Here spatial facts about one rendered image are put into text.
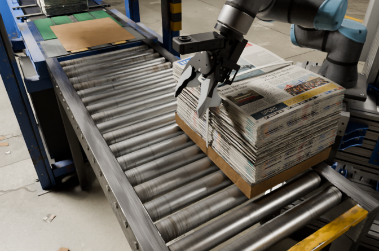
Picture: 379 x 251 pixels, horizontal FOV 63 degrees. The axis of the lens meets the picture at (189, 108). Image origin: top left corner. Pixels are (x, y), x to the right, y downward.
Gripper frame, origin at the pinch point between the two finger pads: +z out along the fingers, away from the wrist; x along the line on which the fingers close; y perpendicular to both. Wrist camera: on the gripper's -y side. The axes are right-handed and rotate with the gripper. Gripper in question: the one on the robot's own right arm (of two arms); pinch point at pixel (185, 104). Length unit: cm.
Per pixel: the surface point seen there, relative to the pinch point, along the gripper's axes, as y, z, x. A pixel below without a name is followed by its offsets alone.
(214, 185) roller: 14.1, 17.0, -8.5
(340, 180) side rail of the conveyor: 38.8, 1.3, -24.7
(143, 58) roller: 29, 8, 76
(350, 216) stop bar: 29.2, 4.6, -34.1
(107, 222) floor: 38, 94, 59
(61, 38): 4, 22, 124
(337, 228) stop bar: 24.8, 7.2, -34.6
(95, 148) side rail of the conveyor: -5.8, 27.5, 21.3
